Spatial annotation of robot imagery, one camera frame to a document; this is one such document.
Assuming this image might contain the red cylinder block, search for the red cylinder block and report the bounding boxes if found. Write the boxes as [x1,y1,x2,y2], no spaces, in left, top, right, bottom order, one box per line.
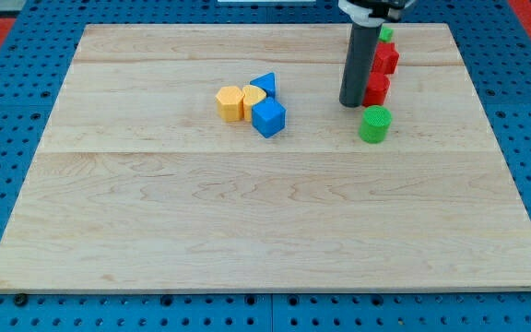
[362,72,390,107]

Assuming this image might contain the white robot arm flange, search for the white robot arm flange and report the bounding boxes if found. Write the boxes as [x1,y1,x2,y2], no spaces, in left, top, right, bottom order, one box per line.
[337,0,418,28]

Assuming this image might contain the red star block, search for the red star block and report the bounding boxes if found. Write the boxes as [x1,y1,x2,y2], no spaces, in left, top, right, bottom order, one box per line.
[372,42,399,75]

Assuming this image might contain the blue cube block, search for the blue cube block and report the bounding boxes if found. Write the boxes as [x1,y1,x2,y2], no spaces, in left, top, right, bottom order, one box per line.
[252,97,286,138]

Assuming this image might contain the yellow heart block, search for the yellow heart block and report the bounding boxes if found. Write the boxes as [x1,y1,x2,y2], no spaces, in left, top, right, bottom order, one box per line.
[242,85,266,122]

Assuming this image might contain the yellow hexagon block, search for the yellow hexagon block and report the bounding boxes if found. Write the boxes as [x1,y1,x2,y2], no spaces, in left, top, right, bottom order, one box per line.
[215,86,244,122]

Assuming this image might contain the blue triangle block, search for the blue triangle block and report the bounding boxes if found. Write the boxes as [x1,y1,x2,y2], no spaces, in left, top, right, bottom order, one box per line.
[250,72,277,98]

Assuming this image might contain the green cylinder block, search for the green cylinder block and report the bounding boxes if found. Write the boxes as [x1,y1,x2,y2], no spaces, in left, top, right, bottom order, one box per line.
[358,105,392,143]

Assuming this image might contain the wooden board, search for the wooden board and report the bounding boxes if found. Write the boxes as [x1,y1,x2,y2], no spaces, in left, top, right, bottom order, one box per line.
[0,23,531,294]

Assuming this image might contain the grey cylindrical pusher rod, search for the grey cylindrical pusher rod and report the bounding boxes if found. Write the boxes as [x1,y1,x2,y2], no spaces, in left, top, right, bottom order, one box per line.
[339,23,382,108]

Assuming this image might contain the small green block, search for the small green block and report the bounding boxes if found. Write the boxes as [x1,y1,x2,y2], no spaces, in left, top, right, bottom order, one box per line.
[378,25,394,43]

